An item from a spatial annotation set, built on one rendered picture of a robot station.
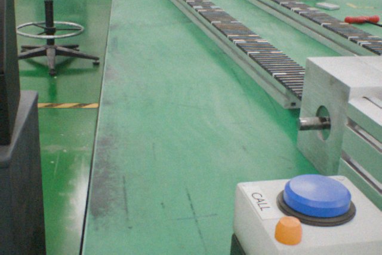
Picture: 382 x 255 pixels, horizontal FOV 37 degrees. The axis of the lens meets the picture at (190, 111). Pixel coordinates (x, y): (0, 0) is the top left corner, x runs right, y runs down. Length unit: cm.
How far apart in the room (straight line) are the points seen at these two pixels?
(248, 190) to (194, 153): 20
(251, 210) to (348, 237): 6
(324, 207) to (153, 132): 30
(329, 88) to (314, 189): 18
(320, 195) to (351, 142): 14
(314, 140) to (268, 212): 21
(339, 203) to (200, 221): 14
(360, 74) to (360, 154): 8
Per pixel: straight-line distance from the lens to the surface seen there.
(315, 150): 55
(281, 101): 70
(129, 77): 79
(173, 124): 63
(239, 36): 89
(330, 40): 102
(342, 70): 53
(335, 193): 35
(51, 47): 366
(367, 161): 47
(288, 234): 32
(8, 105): 58
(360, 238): 34
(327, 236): 34
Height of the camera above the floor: 102
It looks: 21 degrees down
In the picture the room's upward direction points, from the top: 2 degrees clockwise
